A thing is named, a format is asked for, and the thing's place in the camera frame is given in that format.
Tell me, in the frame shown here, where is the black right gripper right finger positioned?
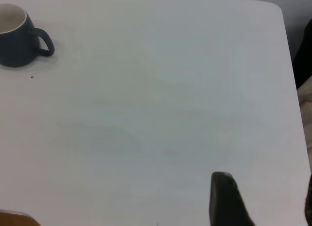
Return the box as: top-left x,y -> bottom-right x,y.
303,174 -> 312,225

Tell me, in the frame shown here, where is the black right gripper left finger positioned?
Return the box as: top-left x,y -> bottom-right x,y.
209,171 -> 257,226

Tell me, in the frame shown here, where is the dark blue-grey ceramic mug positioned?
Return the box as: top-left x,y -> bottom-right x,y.
0,3 -> 55,68

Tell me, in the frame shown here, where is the rounded base plate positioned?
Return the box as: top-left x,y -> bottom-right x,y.
0,209 -> 41,226

